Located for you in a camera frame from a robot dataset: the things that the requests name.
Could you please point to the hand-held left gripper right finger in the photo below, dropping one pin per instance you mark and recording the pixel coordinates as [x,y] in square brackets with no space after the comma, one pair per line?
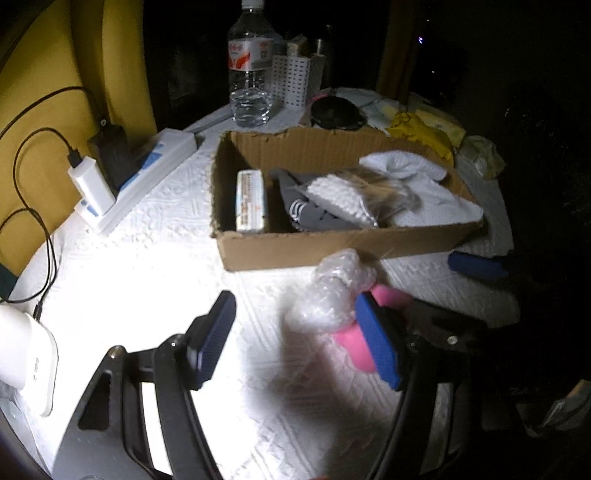
[378,341]

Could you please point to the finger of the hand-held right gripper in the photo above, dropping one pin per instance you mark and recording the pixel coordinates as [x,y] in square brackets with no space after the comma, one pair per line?
[475,265]

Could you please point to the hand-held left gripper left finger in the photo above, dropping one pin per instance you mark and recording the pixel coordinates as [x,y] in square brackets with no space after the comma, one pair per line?
[213,341]

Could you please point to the pink soft toy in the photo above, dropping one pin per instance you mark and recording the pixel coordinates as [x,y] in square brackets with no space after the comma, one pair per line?
[351,344]

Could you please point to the clear bubble wrap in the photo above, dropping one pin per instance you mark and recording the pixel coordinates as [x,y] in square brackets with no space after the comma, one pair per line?
[323,295]

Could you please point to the white dotted cloth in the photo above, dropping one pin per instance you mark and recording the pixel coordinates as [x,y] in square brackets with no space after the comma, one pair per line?
[429,198]

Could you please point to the brown cardboard box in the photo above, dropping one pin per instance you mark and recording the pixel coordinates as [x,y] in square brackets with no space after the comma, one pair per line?
[295,249]

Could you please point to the small white carton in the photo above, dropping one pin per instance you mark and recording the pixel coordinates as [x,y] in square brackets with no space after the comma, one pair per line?
[251,203]

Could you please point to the grey sock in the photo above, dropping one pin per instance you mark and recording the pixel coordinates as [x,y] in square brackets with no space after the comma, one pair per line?
[304,212]

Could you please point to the white waffle towel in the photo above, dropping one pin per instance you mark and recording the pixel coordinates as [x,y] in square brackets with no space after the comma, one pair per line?
[328,194]

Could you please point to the clear plastic bag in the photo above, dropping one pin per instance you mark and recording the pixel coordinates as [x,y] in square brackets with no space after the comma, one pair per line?
[480,154]

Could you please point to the yellow wipes packet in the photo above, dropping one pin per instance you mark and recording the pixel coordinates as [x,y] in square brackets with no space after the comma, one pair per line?
[420,134]

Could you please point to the pale yellow tissue pack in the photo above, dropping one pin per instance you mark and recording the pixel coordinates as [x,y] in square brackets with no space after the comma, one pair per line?
[445,124]

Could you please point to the white desk lamp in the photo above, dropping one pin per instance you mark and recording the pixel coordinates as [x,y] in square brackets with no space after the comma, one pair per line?
[27,360]

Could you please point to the white power strip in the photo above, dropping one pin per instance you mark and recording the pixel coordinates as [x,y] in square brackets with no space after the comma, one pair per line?
[152,161]

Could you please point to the white charger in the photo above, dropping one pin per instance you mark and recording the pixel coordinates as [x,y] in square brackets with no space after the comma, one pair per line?
[90,184]

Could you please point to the black round lid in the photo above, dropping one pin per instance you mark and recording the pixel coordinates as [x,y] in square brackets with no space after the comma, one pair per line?
[334,113]

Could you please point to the black power adapter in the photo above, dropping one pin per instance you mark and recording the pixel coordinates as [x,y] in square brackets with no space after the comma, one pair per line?
[113,154]

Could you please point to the yellow curtain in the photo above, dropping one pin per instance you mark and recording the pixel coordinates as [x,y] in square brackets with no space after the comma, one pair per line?
[392,41]
[55,60]

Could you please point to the metal thermos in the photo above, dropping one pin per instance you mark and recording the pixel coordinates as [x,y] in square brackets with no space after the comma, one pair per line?
[321,60]

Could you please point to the white perforated basket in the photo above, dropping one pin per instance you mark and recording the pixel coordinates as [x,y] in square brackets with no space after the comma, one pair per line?
[293,81]

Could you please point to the clear plastic water bottle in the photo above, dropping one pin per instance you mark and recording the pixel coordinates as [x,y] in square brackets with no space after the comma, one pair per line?
[249,69]

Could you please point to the tan packet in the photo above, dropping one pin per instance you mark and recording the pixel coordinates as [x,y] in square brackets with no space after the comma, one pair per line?
[298,46]

